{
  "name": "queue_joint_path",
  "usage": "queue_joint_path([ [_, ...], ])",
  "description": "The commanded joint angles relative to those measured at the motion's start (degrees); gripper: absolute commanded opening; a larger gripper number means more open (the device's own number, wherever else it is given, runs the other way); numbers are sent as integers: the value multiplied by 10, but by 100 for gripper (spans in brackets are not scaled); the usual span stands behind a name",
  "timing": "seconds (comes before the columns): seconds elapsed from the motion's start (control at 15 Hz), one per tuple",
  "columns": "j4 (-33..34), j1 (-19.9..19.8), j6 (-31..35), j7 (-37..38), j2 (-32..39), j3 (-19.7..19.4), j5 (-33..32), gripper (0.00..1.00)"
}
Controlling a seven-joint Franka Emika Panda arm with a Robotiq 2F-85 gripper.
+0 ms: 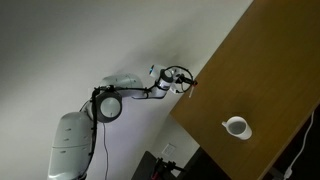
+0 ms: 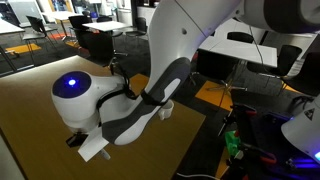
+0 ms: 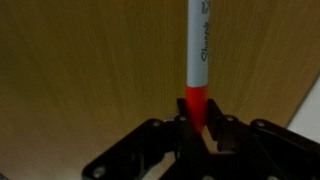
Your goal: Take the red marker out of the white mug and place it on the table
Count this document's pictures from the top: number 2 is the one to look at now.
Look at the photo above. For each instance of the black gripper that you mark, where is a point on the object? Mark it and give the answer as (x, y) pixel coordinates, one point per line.
(76, 140)

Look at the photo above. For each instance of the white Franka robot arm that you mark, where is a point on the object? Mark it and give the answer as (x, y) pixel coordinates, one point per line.
(180, 33)

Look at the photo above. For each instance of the white mug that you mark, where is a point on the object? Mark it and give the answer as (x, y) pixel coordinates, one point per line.
(166, 113)

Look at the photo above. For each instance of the small square white table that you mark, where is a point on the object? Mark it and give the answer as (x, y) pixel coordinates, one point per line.
(106, 25)

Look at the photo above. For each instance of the white table with black legs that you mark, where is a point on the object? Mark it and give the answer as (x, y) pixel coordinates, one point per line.
(8, 26)

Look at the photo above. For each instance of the grey metal cabinet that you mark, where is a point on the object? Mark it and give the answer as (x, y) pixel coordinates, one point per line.
(124, 11)

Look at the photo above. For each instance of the grey whiteboard panel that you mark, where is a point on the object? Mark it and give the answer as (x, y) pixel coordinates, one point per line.
(23, 10)

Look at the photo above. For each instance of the green plastic part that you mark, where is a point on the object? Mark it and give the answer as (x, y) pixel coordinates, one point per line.
(232, 141)

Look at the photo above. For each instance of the grey star chair base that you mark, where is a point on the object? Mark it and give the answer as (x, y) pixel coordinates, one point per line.
(226, 87)

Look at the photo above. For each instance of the large white table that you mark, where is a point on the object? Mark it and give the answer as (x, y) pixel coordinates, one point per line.
(243, 50)

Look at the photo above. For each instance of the white rounded device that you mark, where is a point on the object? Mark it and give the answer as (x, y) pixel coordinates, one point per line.
(300, 165)

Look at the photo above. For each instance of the steel refrigerator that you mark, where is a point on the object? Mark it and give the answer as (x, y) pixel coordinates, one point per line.
(283, 41)

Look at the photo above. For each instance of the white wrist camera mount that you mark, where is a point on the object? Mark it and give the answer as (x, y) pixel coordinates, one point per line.
(93, 146)

